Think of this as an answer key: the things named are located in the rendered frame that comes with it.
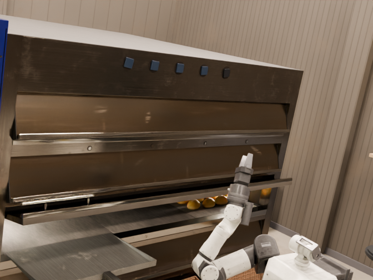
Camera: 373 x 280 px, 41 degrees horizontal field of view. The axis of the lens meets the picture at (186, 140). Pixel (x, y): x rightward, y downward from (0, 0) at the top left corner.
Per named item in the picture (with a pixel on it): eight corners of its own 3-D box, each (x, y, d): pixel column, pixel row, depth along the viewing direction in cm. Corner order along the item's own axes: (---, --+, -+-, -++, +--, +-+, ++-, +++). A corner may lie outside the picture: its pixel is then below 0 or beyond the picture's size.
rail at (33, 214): (23, 219, 191) (20, 218, 192) (292, 180, 315) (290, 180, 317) (23, 214, 191) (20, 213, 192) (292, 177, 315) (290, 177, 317)
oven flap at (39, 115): (14, 139, 195) (11, 88, 195) (284, 132, 319) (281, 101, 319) (19, 139, 192) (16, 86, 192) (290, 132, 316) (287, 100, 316)
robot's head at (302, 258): (297, 254, 204) (301, 234, 202) (316, 265, 196) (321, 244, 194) (286, 255, 200) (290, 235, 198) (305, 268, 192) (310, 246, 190)
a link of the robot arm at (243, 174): (250, 173, 221) (244, 199, 219) (229, 166, 220) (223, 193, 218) (258, 170, 209) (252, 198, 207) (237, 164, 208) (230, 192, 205)
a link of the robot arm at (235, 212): (230, 194, 218) (223, 220, 216) (226, 191, 208) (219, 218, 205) (255, 200, 214) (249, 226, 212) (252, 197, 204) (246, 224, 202)
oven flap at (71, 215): (23, 225, 191) (0, 217, 206) (292, 184, 315) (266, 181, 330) (23, 219, 191) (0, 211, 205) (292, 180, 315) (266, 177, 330)
